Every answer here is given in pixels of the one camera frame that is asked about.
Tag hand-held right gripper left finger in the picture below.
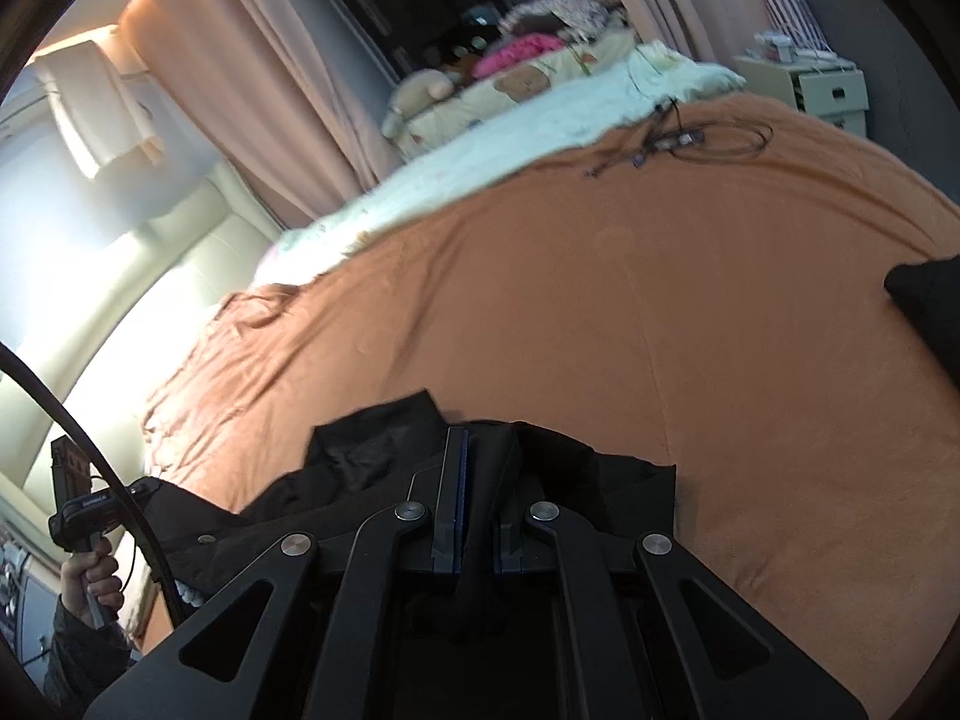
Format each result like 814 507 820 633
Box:
82 427 470 720

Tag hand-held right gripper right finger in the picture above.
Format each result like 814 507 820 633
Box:
491 499 872 720

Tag black button jacket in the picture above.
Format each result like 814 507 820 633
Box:
142 388 680 616

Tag black clothes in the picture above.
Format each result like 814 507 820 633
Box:
883 255 960 391

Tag person's left forearm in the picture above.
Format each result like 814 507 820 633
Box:
41 596 151 713

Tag person's left hand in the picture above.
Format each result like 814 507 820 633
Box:
58 536 125 628

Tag cream padded headboard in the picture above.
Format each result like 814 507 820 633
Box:
0 157 275 533

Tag brown blanket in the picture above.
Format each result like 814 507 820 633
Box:
139 86 960 720

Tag pale green quilt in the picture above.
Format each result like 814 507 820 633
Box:
251 41 747 290

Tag beige plush toy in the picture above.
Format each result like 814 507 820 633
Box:
382 67 455 140

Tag bear print cushion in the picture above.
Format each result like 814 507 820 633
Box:
394 37 661 158

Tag black plush toy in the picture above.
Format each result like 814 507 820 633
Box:
448 34 497 70

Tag pink cloth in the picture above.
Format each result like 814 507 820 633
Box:
472 34 560 80

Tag white bedside cabinet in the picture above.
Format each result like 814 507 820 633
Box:
735 52 871 140

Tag striped tote bag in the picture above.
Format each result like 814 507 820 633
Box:
750 0 826 53

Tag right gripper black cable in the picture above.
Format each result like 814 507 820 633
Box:
0 345 185 620

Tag black cables bundle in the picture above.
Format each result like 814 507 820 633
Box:
585 97 773 181

